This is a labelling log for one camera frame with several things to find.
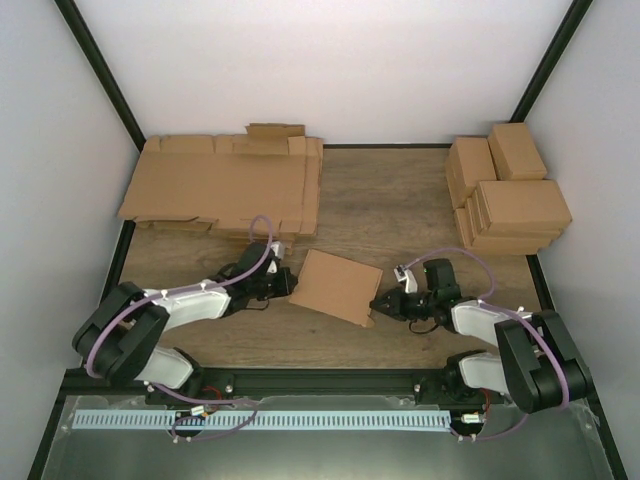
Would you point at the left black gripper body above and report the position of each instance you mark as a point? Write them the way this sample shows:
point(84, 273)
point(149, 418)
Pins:
point(265, 292)

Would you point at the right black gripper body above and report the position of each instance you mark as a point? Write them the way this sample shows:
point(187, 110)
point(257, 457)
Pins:
point(416, 310)

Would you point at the brown cardboard paper box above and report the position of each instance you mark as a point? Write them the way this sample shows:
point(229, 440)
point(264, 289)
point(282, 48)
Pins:
point(338, 287)

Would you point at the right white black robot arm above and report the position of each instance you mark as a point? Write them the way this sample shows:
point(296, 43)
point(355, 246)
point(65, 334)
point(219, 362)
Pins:
point(538, 365)

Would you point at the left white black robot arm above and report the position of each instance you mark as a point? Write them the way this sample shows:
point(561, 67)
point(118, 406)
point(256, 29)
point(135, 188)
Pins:
point(120, 340)

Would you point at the folded cardboard box front bottom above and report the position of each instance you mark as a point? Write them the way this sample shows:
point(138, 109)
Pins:
point(497, 245)

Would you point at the folded cardboard box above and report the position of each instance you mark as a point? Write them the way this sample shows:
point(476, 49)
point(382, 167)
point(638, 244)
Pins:
point(469, 161)
point(522, 206)
point(514, 153)
point(497, 245)

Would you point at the folded cardboard box front top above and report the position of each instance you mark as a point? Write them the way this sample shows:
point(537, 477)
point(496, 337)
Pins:
point(522, 206)

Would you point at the folded cardboard box back left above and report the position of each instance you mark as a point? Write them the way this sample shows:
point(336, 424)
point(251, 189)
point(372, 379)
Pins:
point(469, 161)

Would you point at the folded cardboard box back right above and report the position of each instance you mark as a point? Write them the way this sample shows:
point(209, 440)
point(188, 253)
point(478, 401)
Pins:
point(514, 153)

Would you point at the stack of flat cardboard sheets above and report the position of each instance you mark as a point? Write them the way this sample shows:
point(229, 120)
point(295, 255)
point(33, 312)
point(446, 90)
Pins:
point(219, 183)

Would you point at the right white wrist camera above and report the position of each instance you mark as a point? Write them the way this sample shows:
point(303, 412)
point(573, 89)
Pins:
point(406, 279)

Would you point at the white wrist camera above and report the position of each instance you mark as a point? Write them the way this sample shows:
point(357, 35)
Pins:
point(406, 279)
point(278, 251)

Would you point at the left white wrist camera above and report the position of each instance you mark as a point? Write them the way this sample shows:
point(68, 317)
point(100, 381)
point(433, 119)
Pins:
point(278, 251)

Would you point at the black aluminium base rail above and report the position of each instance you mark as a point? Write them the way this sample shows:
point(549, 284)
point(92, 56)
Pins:
point(425, 386)

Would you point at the light blue slotted cable duct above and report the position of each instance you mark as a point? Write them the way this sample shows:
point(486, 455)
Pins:
point(401, 420)

